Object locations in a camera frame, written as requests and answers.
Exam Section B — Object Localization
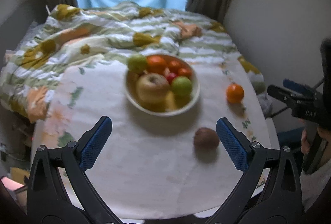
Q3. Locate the grey headboard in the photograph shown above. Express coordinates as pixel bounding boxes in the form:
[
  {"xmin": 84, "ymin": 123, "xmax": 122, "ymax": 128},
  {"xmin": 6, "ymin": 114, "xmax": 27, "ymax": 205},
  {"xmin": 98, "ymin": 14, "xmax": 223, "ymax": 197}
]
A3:
[{"xmin": 0, "ymin": 0, "xmax": 48, "ymax": 67}]

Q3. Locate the green striped floral duvet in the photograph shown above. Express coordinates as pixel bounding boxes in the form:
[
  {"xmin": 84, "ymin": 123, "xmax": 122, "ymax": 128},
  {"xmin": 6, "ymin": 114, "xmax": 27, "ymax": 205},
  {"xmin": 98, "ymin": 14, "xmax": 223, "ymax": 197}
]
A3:
[{"xmin": 1, "ymin": 1, "xmax": 266, "ymax": 122}]

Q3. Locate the white sleeve forearm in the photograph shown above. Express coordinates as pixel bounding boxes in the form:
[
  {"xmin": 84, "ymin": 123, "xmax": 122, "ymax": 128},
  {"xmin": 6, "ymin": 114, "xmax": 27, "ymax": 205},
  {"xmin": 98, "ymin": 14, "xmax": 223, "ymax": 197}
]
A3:
[{"xmin": 300, "ymin": 160, "xmax": 331, "ymax": 211}]

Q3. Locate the brown kiwi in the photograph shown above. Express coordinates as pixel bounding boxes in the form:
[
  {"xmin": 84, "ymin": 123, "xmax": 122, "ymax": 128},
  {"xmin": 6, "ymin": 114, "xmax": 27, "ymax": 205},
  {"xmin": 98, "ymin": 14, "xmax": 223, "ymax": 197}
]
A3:
[{"xmin": 194, "ymin": 128, "xmax": 220, "ymax": 150}]

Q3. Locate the person's right hand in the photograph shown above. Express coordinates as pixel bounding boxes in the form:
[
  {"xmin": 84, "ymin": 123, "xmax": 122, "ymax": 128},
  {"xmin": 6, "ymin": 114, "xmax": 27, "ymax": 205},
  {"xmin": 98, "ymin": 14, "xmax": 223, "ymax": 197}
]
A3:
[{"xmin": 300, "ymin": 120, "xmax": 331, "ymax": 155}]

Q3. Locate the yellow wrinkled apple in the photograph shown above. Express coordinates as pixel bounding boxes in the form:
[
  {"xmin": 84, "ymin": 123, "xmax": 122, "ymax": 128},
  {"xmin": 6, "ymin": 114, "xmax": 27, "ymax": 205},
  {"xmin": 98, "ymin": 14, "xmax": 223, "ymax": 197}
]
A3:
[{"xmin": 136, "ymin": 73, "xmax": 170, "ymax": 104}]

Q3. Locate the floral white tablecloth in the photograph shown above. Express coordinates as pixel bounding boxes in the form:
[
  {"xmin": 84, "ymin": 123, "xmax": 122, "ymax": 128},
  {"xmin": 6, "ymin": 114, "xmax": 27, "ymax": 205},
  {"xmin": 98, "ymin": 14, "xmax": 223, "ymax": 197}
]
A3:
[{"xmin": 32, "ymin": 61, "xmax": 270, "ymax": 219}]

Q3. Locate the cream yellow fruit bowl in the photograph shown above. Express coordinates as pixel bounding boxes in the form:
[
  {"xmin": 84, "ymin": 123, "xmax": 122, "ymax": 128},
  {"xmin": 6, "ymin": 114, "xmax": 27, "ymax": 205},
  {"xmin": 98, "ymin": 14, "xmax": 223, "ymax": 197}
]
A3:
[{"xmin": 125, "ymin": 54, "xmax": 200, "ymax": 117}]

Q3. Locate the large red tomato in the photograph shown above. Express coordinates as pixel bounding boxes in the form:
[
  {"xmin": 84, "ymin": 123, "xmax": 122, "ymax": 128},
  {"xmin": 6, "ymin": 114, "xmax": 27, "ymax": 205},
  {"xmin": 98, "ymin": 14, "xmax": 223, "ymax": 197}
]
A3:
[{"xmin": 165, "ymin": 73, "xmax": 178, "ymax": 85}]

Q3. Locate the small mandarin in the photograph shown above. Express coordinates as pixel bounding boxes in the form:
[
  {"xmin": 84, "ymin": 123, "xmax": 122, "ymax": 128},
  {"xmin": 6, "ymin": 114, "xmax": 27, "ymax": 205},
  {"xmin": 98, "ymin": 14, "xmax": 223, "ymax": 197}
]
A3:
[
  {"xmin": 177, "ymin": 67, "xmax": 192, "ymax": 79},
  {"xmin": 168, "ymin": 60, "xmax": 182, "ymax": 74}
]

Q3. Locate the green apple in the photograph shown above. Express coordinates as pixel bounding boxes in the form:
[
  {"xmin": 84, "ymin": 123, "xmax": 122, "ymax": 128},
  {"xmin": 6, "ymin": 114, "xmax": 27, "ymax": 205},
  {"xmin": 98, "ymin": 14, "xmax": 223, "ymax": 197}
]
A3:
[
  {"xmin": 127, "ymin": 54, "xmax": 148, "ymax": 74},
  {"xmin": 171, "ymin": 77, "xmax": 192, "ymax": 97}
]

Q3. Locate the small mandarin front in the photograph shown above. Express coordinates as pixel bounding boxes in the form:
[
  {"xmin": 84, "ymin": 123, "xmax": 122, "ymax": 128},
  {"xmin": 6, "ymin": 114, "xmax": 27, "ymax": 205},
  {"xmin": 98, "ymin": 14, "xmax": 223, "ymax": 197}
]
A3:
[{"xmin": 177, "ymin": 67, "xmax": 192, "ymax": 79}]

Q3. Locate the red cherry tomato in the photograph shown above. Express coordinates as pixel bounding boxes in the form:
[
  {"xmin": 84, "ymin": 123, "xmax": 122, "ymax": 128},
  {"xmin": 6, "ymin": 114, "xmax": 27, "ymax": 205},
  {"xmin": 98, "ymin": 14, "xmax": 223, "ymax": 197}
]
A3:
[{"xmin": 163, "ymin": 67, "xmax": 171, "ymax": 77}]

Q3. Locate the white plastic bag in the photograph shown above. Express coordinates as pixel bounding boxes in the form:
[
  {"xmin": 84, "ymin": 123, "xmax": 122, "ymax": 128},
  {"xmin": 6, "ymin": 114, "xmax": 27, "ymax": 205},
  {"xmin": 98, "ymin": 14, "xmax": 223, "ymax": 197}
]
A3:
[{"xmin": 257, "ymin": 92, "xmax": 273, "ymax": 118}]

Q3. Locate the large orange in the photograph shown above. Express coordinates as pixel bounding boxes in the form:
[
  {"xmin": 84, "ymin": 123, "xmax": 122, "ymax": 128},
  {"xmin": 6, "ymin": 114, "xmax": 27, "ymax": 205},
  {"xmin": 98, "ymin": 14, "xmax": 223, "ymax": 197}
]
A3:
[
  {"xmin": 226, "ymin": 83, "xmax": 245, "ymax": 104},
  {"xmin": 146, "ymin": 55, "xmax": 167, "ymax": 75}
]

